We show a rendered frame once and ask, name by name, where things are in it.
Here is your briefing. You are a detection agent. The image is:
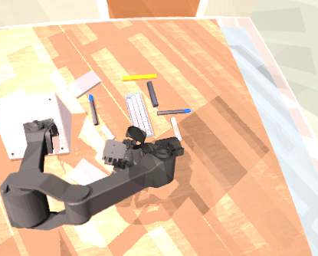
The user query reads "yellow cylinder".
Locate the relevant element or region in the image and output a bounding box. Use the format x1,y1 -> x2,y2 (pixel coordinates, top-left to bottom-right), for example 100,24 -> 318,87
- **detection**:
123,74 -> 156,80

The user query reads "white cylinder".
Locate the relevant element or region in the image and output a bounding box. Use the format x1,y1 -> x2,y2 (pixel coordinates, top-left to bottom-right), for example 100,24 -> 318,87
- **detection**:
170,117 -> 182,141

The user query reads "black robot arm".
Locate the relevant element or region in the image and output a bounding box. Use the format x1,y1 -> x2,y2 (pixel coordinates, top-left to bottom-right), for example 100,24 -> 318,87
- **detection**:
0,117 -> 184,231

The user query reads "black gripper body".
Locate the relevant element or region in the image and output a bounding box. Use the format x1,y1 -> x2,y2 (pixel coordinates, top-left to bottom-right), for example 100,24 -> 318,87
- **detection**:
117,126 -> 146,172

